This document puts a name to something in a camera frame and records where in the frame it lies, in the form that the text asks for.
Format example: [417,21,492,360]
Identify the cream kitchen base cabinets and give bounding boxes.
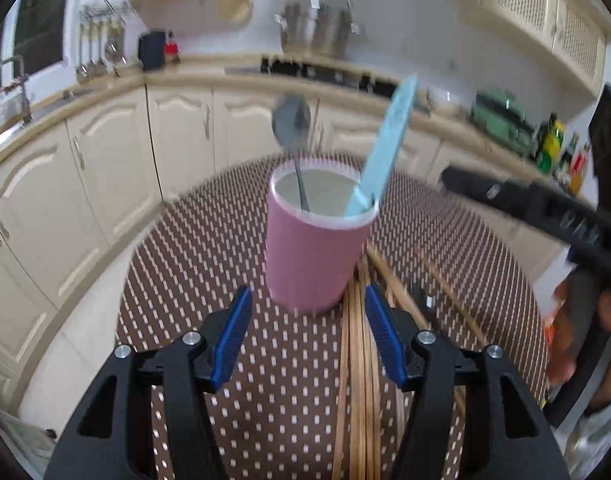
[0,80,586,411]

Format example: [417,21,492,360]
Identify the metal kitchen faucet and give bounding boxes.
[0,55,34,126]

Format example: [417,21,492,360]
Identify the black gas hob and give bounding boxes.
[259,55,402,97]

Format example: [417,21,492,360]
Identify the beige kitchen countertop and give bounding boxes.
[0,55,601,196]

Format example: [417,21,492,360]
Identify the pink cup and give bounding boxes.
[265,159,379,312]

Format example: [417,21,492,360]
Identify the white bowl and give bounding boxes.
[427,86,465,116]

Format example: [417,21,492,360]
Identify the red-capped bottle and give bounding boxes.
[565,134,593,195]

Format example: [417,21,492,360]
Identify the light blue spatula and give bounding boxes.
[345,74,419,218]

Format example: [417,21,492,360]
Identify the cream lattice wall cabinet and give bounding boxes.
[464,0,609,100]

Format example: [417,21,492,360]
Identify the green and yellow bottle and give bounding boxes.
[535,114,567,173]

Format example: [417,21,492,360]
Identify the steel cooking pot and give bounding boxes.
[276,0,362,59]

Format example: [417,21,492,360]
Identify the brown polka-dot tablecloth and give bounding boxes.
[116,152,551,480]

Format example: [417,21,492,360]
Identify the pile of wooden chopsticks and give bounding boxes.
[333,246,489,480]

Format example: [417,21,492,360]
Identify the green countertop appliance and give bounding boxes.
[469,88,537,157]

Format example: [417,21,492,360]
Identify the metal spoon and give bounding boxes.
[272,92,313,212]

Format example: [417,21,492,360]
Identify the wall rail with metal ladles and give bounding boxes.
[76,0,132,82]

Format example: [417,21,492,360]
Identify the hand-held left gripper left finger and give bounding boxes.
[44,285,253,480]

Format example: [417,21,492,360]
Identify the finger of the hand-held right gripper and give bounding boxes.
[440,164,611,295]

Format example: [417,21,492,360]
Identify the dark electric kettle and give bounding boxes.
[138,30,167,72]

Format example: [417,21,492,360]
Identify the kitchen window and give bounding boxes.
[0,0,75,103]

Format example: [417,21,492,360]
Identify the orange plastic bag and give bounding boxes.
[542,310,562,392]

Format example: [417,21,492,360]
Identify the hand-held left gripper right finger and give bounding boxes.
[364,284,571,480]

